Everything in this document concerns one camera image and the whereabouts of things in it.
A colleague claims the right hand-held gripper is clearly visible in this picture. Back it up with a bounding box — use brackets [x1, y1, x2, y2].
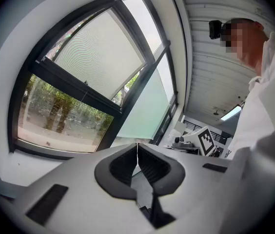
[171, 125, 217, 157]

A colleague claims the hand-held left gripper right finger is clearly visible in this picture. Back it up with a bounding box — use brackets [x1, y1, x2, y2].
[138, 142, 237, 229]

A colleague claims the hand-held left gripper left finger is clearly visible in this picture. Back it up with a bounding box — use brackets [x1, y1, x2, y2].
[13, 142, 154, 234]

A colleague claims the thin blind pull cord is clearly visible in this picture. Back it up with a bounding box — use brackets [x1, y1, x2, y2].
[79, 80, 89, 104]

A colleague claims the black metal railing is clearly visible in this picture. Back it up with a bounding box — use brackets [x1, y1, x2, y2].
[183, 119, 234, 144]

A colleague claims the long ceiling light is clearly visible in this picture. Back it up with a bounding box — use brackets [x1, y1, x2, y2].
[219, 105, 242, 121]

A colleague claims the pale green roller blind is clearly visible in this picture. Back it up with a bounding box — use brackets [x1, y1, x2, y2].
[116, 66, 172, 140]

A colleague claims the person's white shirt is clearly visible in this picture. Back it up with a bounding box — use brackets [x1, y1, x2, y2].
[227, 30, 275, 160]

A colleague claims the person's head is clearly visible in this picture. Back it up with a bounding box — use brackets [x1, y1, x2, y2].
[221, 18, 270, 76]

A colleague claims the black window frame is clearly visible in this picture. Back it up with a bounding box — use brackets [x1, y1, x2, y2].
[7, 0, 180, 161]

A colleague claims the black head-worn camera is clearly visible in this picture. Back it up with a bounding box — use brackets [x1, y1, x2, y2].
[208, 19, 223, 40]

